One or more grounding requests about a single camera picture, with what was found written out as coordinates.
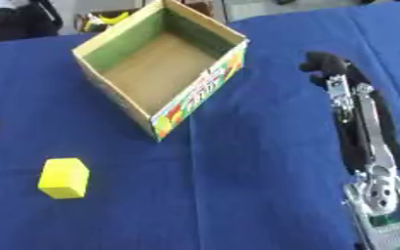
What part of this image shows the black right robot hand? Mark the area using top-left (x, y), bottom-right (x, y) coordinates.
top-left (297, 51), bottom-right (400, 177)

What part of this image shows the tan cardboard box green inside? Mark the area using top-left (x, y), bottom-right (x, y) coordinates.
top-left (70, 0), bottom-right (252, 143)

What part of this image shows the yellow cube block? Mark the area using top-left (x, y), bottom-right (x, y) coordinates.
top-left (36, 157), bottom-right (91, 200)

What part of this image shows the person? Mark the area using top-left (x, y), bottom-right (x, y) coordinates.
top-left (0, 0), bottom-right (65, 44)

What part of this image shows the yellow and black object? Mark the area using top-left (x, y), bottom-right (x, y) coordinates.
top-left (73, 8), bottom-right (142, 33)

